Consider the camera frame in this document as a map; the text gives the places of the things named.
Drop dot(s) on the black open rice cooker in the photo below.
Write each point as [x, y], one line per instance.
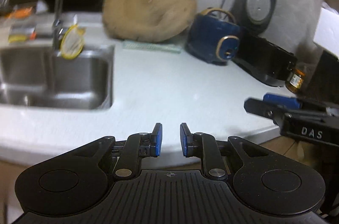
[268, 63]

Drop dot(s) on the yellow sponge scrubber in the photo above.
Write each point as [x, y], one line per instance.
[21, 34]

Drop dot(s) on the green striped dish cloth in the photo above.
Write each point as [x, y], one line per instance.
[132, 45]

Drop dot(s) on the white box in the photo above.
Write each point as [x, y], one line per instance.
[326, 34]

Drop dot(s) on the blue mini rice cooker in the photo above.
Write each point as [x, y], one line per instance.
[214, 36]

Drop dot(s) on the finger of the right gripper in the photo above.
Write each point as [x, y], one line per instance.
[263, 109]
[288, 102]

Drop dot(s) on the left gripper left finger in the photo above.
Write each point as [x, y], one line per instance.
[131, 152]

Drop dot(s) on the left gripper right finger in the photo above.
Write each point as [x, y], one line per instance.
[203, 146]

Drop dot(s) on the orange lidded sauce jar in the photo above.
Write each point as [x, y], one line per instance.
[295, 80]

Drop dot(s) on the round wooden cutting board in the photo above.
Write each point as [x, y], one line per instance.
[147, 21]

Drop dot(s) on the stainless steel sink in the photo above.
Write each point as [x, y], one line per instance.
[38, 76]

